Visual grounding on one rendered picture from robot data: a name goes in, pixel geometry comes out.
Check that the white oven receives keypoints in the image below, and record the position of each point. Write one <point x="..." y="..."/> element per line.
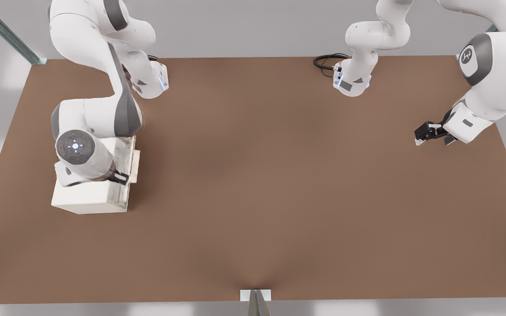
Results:
<point x="99" y="193"/>

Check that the silver frame post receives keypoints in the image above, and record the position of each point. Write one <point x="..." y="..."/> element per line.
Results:
<point x="9" y="33"/>
<point x="257" y="303"/>

